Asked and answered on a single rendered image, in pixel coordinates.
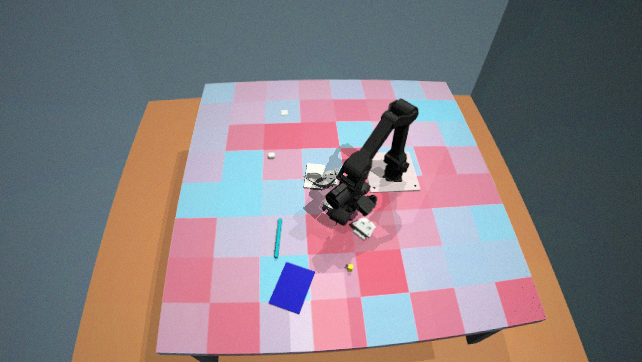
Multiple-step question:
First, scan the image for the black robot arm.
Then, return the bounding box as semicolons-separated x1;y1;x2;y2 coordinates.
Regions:
325;99;419;217

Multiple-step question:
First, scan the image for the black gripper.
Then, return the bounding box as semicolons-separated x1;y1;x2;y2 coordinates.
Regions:
329;182;371;226

